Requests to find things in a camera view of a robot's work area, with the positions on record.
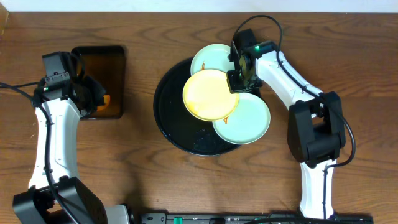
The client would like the green plate near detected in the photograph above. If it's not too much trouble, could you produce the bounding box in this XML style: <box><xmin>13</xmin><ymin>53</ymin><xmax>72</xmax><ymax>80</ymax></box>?
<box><xmin>213</xmin><ymin>93</ymin><xmax>271</xmax><ymax>145</ymax></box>

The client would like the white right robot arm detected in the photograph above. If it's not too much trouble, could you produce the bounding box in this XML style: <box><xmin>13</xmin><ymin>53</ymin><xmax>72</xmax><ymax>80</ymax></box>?
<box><xmin>228</xmin><ymin>41</ymin><xmax>353</xmax><ymax>220</ymax></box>

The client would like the green plate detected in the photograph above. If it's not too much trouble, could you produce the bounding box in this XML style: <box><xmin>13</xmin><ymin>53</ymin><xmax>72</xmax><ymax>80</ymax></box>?
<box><xmin>190</xmin><ymin>44</ymin><xmax>234</xmax><ymax>75</ymax></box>
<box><xmin>213</xmin><ymin>93</ymin><xmax>271</xmax><ymax>145</ymax></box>

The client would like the round black tray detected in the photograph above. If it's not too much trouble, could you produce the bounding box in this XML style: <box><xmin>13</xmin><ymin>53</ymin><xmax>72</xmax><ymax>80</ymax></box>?
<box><xmin>153</xmin><ymin>57</ymin><xmax>268</xmax><ymax>156</ymax></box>

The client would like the green plate far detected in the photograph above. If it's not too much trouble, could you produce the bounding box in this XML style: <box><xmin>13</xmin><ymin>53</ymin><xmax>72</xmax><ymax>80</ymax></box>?
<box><xmin>190</xmin><ymin>44</ymin><xmax>234</xmax><ymax>75</ymax></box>

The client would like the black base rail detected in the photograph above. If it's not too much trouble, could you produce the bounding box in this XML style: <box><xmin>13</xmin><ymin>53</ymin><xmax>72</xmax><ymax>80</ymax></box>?
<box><xmin>105</xmin><ymin>203</ymin><xmax>374</xmax><ymax>224</ymax></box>

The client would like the orange green sponge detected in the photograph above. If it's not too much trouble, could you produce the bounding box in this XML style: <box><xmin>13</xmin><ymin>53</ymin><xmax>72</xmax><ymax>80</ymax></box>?
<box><xmin>96</xmin><ymin>95</ymin><xmax>111</xmax><ymax>111</ymax></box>

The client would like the yellow plate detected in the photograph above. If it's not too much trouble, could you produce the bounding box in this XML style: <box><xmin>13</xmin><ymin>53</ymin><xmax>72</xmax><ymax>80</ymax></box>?
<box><xmin>182</xmin><ymin>69</ymin><xmax>239</xmax><ymax>121</ymax></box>

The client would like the black rectangular water basin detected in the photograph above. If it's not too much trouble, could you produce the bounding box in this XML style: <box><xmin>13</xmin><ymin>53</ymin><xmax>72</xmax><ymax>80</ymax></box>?
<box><xmin>72</xmin><ymin>45</ymin><xmax>126</xmax><ymax>120</ymax></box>

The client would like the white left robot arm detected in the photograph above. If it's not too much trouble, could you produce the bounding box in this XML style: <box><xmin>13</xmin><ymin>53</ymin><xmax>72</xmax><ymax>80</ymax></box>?
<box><xmin>12</xmin><ymin>75</ymin><xmax>108</xmax><ymax>223</ymax></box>

